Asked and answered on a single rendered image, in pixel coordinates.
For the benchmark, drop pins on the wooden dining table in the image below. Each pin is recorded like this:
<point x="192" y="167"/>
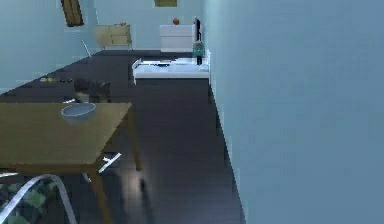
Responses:
<point x="40" y="136"/>

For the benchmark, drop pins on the white bed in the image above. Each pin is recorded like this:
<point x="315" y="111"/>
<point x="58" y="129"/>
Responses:
<point x="170" y="70"/>

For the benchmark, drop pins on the white chest of drawers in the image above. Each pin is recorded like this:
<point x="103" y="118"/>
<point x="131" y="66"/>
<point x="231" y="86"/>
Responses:
<point x="176" y="38"/>

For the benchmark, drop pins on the orange ball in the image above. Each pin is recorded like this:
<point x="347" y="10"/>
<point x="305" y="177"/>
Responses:
<point x="175" y="21"/>

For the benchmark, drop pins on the grey bowl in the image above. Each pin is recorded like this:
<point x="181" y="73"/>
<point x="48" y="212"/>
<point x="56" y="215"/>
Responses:
<point x="78" y="111"/>

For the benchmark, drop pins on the dark low table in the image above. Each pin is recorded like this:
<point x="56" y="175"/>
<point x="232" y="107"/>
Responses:
<point x="46" y="87"/>

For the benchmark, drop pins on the teal lamp on black post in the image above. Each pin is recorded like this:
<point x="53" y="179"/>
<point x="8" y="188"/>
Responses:
<point x="198" y="48"/>

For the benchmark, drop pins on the olive framed wall picture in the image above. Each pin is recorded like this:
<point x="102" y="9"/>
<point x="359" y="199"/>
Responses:
<point x="165" y="2"/>

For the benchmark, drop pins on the brown framed wall picture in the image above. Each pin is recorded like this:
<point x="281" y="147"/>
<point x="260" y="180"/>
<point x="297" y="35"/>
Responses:
<point x="72" y="12"/>

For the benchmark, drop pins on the white frame patterned chair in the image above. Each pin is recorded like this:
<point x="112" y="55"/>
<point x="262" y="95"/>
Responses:
<point x="30" y="200"/>

